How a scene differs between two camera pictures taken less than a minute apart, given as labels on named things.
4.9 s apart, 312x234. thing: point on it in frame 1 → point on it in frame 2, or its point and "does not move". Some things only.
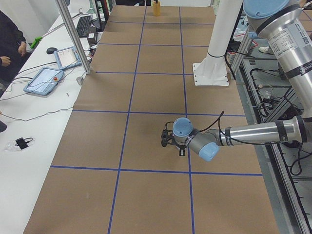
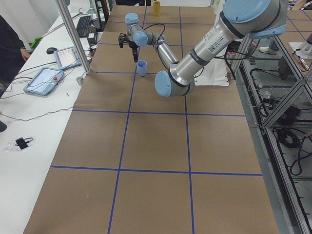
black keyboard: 83,26 does not move
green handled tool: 36,41 does not move
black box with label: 91,37 does not move
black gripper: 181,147 → 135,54
